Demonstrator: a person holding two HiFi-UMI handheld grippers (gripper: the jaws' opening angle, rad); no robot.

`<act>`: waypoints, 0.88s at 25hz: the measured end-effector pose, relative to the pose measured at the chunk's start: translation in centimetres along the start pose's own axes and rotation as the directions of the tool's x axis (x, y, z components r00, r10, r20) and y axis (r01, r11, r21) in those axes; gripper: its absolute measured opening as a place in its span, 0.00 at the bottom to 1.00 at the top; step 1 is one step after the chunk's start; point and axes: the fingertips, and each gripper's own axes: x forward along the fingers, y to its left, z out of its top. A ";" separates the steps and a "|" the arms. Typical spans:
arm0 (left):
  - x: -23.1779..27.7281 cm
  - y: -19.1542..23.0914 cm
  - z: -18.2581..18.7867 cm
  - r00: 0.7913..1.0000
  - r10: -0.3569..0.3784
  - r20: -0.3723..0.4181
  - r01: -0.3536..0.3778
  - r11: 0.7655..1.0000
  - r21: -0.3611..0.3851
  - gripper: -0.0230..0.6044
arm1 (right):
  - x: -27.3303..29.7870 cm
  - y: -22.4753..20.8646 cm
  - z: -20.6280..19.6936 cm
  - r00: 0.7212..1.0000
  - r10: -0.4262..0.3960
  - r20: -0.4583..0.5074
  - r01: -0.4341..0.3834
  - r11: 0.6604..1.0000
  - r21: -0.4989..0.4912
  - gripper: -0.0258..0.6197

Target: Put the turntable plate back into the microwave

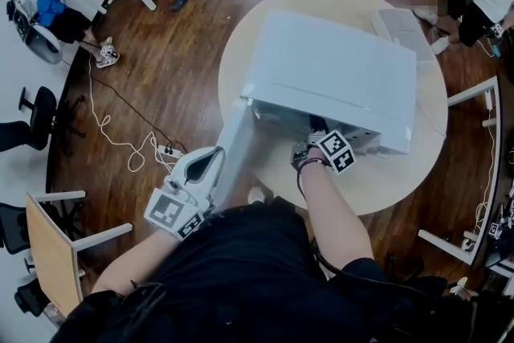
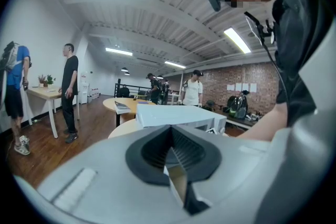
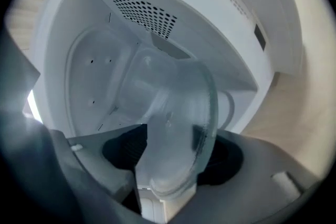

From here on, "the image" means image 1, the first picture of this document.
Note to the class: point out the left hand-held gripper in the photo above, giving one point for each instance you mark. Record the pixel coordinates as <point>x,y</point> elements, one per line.
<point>172,213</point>

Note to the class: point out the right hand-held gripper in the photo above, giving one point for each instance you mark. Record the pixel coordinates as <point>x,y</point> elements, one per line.
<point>335,152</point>

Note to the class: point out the white microwave oven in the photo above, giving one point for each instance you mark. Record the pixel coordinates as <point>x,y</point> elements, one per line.
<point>329,60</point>

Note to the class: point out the person's left forearm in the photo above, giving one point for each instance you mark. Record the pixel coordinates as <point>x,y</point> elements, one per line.
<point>132,261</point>

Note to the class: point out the person's right forearm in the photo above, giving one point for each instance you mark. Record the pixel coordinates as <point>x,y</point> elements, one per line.
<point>333,213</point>

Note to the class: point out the white power strip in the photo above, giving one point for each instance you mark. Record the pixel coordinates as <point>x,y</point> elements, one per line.
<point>170,151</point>

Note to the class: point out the person's left shoe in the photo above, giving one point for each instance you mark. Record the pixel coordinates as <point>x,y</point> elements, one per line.
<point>257,194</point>

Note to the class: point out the person's black clothing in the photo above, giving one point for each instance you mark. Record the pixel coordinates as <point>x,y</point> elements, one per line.
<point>241,273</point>

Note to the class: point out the white storage box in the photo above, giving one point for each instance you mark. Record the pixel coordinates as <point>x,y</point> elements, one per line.
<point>405,28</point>

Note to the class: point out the dark desk with white legs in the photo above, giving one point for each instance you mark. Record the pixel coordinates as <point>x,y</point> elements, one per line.
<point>471,91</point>

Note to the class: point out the black office chair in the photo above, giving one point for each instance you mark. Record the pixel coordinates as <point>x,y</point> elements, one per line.
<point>40,112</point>
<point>32,297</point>
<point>14,229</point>

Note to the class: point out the pile of spare hand-held grippers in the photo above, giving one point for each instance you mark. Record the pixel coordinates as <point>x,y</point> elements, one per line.
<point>500,229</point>

